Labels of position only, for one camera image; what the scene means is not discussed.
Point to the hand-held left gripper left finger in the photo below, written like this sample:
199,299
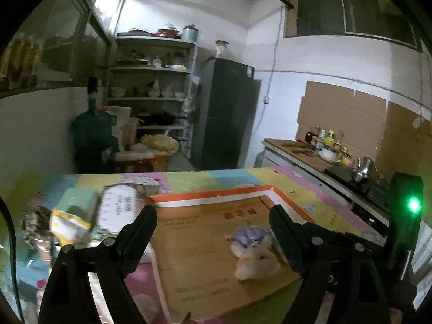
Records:
146,217

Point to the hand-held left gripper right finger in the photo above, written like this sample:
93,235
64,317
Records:
278,219

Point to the white labelled soft pack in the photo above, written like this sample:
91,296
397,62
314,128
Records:
118,202

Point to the purple plush item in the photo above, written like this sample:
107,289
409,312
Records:
249,234

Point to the white plush rabbit toy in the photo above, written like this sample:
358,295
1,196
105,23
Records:
256,260

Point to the cardboard box with orange rim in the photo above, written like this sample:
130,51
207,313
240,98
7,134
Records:
202,243

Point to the yellow packet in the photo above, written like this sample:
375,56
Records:
67,224

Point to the leopard print cloth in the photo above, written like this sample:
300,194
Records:
33,229

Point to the orange stool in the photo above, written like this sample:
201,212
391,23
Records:
148,164

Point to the kitchen counter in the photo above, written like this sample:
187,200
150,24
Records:
303,162

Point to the rolled pale mat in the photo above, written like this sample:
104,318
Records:
135,156

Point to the steel kettle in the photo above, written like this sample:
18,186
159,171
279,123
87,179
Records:
362,170

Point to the colourful printed mat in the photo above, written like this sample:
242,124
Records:
219,177

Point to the round woven basket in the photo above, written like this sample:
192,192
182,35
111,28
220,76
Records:
158,143

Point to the black induction cooker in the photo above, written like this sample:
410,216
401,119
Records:
341,173

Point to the white bowl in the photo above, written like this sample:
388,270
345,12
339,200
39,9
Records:
330,153

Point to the group of condiment bottles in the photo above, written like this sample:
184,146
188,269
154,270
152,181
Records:
329,138

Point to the white sack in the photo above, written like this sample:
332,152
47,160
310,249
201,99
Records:
123,125

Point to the black wok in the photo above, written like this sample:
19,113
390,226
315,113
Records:
158,118

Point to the green water jug with pump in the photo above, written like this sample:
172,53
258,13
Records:
91,128

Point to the dark grey fridge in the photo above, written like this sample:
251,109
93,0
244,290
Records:
226,114

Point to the white shelf rack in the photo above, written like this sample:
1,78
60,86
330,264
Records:
152,42

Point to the glass jar with orange lid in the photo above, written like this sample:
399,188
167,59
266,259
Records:
221,49

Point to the red pot with lid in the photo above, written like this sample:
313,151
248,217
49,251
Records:
167,33

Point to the teal pot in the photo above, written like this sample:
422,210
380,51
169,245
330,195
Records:
190,33

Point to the amber oil bottle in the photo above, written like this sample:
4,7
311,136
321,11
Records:
12,60

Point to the white wall socket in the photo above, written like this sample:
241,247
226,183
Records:
266,100

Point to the cardboard wall sheets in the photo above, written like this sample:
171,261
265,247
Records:
337,108

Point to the glass sliding window frame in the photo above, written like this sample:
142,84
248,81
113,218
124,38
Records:
60,23

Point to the dark wall window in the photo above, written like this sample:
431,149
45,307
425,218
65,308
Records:
317,10

